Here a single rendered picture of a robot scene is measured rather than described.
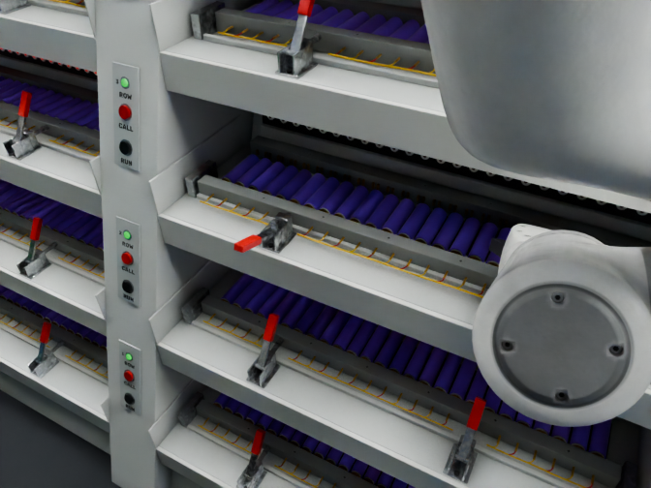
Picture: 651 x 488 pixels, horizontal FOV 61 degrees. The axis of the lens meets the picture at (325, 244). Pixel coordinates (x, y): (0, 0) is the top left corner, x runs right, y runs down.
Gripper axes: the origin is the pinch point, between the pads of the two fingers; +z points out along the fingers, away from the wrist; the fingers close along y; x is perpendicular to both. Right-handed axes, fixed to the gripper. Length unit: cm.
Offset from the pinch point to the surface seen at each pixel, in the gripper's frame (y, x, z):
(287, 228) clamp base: 28.8, 5.3, -3.0
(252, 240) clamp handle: 29.5, 6.2, -9.2
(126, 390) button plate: 51, 38, 2
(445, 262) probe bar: 10.7, 3.8, -1.7
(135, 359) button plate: 49, 31, 0
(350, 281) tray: 19.4, 8.2, -4.7
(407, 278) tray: 14.0, 6.6, -2.1
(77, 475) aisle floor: 61, 59, 5
